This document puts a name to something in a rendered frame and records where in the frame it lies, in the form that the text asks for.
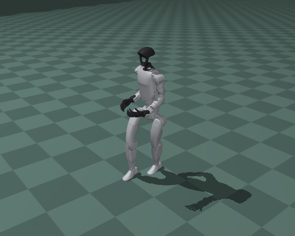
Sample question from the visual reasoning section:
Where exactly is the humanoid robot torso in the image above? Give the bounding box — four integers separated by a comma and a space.
137, 66, 159, 120

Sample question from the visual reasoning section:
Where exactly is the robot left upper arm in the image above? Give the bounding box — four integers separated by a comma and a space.
152, 72, 165, 101

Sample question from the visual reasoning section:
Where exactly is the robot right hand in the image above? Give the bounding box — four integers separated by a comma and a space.
120, 95, 136, 111

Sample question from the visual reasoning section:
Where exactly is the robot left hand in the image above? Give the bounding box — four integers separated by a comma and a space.
127, 108, 150, 118

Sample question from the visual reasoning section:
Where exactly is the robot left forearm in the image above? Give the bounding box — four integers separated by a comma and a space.
145, 96, 165, 118

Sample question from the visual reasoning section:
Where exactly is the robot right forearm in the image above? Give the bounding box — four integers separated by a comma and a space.
133, 91, 141, 101

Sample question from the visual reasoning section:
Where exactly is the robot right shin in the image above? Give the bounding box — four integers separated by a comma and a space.
125, 145, 137, 172

